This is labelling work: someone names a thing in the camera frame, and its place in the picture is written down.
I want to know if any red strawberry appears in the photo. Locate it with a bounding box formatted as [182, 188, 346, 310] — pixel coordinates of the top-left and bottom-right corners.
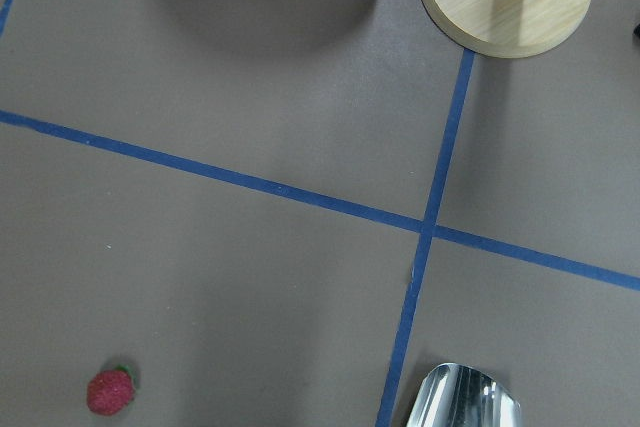
[86, 364, 137, 417]

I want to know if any steel ice scoop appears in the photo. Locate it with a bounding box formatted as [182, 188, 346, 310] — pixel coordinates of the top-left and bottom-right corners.
[406, 362, 523, 427]

